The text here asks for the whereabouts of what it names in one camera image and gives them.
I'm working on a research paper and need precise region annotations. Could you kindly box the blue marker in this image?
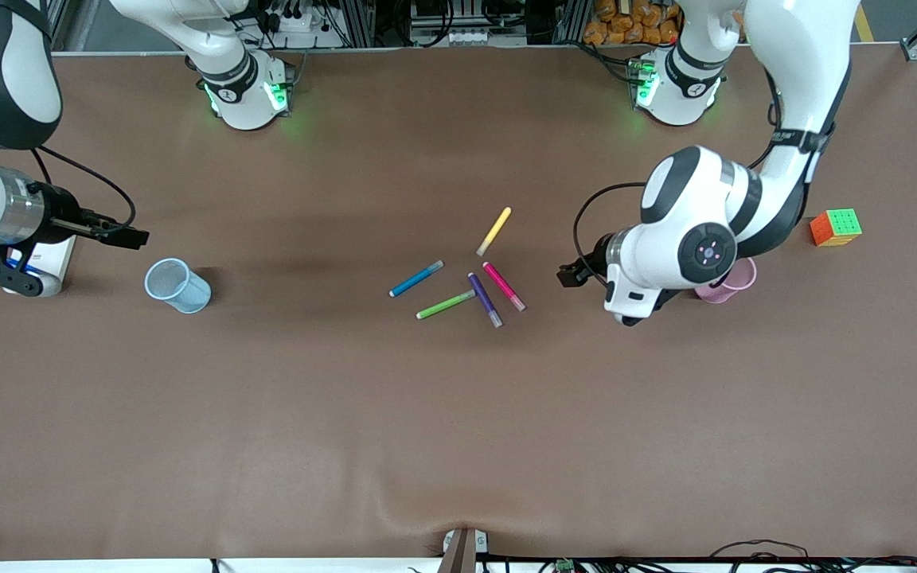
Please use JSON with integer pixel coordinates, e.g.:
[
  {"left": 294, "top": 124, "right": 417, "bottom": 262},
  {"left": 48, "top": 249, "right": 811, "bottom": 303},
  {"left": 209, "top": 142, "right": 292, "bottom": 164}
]
[{"left": 388, "top": 259, "right": 445, "bottom": 298}]

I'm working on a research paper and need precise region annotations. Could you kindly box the metal table edge bracket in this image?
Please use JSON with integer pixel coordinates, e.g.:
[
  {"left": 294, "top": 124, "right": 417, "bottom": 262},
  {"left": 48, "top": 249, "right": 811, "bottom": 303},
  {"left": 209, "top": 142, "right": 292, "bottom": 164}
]
[{"left": 436, "top": 527, "right": 490, "bottom": 573}]

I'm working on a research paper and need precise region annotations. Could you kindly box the pink marker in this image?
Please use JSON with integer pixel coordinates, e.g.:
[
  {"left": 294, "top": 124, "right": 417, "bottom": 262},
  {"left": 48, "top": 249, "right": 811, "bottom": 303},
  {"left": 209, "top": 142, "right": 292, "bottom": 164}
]
[{"left": 482, "top": 261, "right": 527, "bottom": 312}]

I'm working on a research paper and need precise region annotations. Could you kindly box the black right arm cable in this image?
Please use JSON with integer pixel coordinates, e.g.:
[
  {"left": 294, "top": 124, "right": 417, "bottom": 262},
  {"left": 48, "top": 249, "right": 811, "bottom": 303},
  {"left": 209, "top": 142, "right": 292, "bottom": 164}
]
[{"left": 33, "top": 145, "right": 138, "bottom": 236}]

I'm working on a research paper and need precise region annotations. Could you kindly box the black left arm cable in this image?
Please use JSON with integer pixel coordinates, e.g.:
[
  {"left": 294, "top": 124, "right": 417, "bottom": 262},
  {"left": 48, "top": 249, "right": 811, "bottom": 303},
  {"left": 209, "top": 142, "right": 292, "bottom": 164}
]
[{"left": 573, "top": 182, "right": 649, "bottom": 276}]

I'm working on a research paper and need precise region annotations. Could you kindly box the light blue plastic cup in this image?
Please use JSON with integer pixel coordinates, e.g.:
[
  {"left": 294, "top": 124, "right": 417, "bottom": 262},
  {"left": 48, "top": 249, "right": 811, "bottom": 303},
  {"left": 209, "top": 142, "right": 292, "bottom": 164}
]
[{"left": 144, "top": 257, "right": 213, "bottom": 314}]

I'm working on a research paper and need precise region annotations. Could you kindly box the purple marker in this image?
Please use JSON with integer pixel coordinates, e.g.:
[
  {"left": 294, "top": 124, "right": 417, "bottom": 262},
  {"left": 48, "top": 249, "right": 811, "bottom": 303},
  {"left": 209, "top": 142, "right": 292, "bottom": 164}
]
[{"left": 467, "top": 272, "right": 503, "bottom": 329}]

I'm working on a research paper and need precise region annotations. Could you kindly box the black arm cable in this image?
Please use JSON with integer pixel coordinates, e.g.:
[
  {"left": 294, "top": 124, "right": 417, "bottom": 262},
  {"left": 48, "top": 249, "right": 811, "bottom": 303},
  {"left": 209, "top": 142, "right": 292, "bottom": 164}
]
[
  {"left": 33, "top": 145, "right": 138, "bottom": 236},
  {"left": 573, "top": 182, "right": 649, "bottom": 276}
]

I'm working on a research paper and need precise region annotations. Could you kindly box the pink plastic cup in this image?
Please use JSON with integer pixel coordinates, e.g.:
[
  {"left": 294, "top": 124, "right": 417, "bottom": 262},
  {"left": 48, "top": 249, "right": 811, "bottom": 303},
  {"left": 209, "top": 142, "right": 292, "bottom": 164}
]
[{"left": 695, "top": 256, "right": 758, "bottom": 305}]

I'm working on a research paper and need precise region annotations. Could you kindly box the white power strip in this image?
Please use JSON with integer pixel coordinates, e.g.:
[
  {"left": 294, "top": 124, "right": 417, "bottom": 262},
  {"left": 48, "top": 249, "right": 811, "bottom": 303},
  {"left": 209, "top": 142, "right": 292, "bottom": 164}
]
[{"left": 258, "top": 8, "right": 324, "bottom": 37}]

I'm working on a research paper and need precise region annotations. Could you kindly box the orange packets pile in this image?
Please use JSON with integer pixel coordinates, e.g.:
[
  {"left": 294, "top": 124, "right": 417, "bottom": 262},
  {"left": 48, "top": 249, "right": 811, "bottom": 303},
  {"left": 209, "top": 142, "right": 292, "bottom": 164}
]
[{"left": 583, "top": 0, "right": 686, "bottom": 46}]

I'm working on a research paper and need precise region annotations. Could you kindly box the yellow marker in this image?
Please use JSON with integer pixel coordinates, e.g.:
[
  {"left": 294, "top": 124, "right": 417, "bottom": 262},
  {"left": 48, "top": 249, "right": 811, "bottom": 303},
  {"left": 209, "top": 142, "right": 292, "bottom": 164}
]
[{"left": 476, "top": 206, "right": 513, "bottom": 257}]

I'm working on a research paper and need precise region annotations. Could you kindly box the colourful puzzle cube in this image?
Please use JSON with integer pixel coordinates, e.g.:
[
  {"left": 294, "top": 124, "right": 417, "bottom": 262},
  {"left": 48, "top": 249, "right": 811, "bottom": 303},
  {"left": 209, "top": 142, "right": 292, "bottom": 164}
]
[{"left": 809, "top": 209, "right": 863, "bottom": 248}]

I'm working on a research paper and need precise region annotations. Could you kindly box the green marker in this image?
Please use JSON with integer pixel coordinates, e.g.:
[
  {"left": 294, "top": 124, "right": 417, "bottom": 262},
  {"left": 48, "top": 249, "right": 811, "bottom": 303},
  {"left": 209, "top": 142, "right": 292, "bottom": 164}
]
[{"left": 416, "top": 290, "right": 477, "bottom": 321}]

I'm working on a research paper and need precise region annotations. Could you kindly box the black looped floor cable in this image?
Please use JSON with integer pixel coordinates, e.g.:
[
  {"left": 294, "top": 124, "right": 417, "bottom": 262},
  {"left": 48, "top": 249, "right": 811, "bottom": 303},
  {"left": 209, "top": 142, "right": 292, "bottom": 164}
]
[{"left": 709, "top": 539, "right": 811, "bottom": 563}]

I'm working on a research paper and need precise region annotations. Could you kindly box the white desk lamp stand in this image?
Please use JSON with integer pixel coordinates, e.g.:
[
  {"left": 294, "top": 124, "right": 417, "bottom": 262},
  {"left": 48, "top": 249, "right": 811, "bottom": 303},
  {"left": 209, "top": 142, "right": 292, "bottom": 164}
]
[{"left": 1, "top": 236, "right": 77, "bottom": 297}]

